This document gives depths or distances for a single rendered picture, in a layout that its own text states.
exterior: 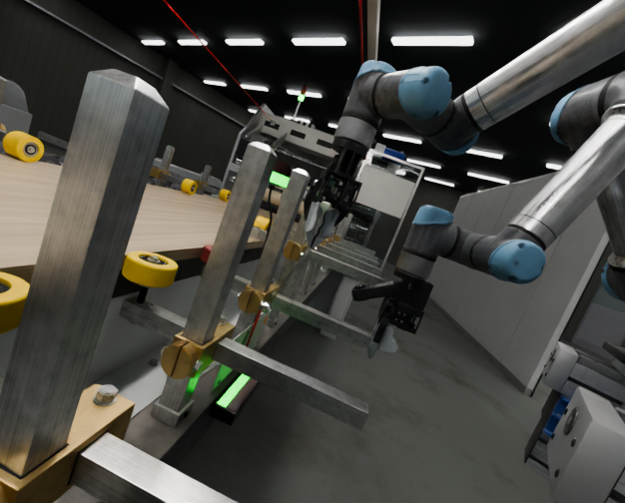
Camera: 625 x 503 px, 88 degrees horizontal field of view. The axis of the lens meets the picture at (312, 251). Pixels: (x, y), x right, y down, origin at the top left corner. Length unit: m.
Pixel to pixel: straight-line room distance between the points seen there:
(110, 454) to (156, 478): 0.05
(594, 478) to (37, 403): 0.47
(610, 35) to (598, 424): 0.49
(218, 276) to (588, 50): 0.61
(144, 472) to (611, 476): 0.41
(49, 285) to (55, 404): 0.09
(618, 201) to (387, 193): 2.20
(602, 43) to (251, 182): 0.52
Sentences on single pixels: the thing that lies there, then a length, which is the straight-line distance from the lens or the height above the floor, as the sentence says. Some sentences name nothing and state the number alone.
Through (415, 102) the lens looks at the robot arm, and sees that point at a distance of 0.57.
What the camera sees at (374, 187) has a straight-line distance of 2.99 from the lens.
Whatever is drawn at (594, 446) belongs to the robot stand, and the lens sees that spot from 0.44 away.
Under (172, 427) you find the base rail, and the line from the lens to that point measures 0.59.
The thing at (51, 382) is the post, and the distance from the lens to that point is 0.30.
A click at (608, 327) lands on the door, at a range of 14.58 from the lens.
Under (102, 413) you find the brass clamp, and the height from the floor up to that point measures 0.83.
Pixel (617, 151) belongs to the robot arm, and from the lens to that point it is 0.75.
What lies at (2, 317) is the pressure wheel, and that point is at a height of 0.89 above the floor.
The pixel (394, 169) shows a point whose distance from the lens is 3.02.
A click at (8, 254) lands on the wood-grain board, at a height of 0.90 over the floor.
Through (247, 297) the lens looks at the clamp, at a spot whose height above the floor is 0.85.
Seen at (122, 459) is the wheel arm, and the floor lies 0.82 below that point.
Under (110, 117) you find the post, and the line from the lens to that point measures 0.25.
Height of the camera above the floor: 1.08
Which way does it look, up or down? 7 degrees down
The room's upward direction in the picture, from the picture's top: 21 degrees clockwise
